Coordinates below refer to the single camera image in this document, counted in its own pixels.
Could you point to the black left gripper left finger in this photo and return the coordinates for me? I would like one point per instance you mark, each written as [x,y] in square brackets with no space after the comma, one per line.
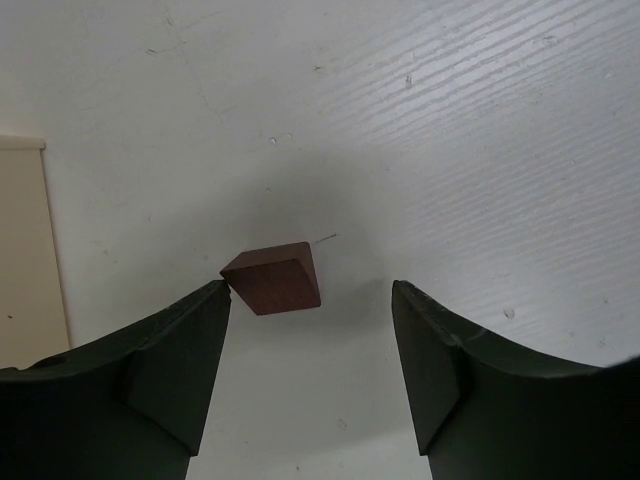
[130,405]

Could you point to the dark brown wood block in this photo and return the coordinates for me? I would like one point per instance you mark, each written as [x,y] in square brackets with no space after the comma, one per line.
[275,279]

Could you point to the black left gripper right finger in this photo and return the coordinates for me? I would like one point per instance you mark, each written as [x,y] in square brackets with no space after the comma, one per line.
[485,407]

